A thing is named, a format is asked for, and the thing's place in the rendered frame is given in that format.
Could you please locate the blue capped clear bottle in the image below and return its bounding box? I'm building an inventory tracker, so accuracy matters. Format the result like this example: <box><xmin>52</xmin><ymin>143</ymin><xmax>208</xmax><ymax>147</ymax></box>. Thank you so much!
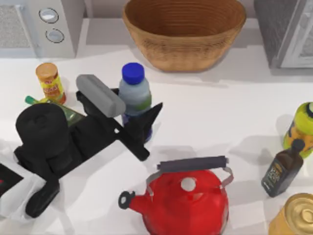
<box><xmin>118</xmin><ymin>63</ymin><xmax>153</xmax><ymax>144</ymax></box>

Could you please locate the orange and yellow can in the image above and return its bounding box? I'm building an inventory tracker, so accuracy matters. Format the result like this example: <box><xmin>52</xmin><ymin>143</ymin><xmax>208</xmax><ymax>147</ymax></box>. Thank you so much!
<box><xmin>35</xmin><ymin>62</ymin><xmax>67</xmax><ymax>105</ymax></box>

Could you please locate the pale microwave oven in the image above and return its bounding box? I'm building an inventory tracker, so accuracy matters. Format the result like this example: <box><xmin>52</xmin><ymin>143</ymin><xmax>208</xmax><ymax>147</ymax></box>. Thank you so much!
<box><xmin>0</xmin><ymin>0</ymin><xmax>87</xmax><ymax>59</ymax></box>

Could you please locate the round microwave knob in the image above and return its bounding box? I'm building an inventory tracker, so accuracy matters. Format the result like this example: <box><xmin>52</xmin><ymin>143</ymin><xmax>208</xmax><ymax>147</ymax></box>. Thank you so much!
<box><xmin>45</xmin><ymin>27</ymin><xmax>65</xmax><ymax>44</ymax></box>
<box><xmin>39</xmin><ymin>7</ymin><xmax>60</xmax><ymax>24</ymax></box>

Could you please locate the brown woven basket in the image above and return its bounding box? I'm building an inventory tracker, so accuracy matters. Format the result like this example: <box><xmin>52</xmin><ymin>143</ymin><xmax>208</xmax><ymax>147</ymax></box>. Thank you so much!
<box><xmin>122</xmin><ymin>0</ymin><xmax>247</xmax><ymax>72</ymax></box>

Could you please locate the red kettle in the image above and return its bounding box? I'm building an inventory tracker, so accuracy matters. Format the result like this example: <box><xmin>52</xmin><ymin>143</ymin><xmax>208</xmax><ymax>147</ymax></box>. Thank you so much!
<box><xmin>118</xmin><ymin>155</ymin><xmax>234</xmax><ymax>235</ymax></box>

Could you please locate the dark brown bottle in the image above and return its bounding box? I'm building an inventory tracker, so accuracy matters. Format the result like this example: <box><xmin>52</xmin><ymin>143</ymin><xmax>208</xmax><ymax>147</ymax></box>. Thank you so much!
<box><xmin>261</xmin><ymin>138</ymin><xmax>306</xmax><ymax>198</ymax></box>

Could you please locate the yellow green bottle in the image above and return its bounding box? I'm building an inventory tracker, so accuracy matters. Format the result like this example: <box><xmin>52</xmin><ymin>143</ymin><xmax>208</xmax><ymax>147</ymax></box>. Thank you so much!
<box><xmin>283</xmin><ymin>101</ymin><xmax>313</xmax><ymax>159</ymax></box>

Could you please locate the gold can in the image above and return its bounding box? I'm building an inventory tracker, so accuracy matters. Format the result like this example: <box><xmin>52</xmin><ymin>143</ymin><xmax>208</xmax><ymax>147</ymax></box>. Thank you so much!
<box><xmin>268</xmin><ymin>192</ymin><xmax>313</xmax><ymax>235</ymax></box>

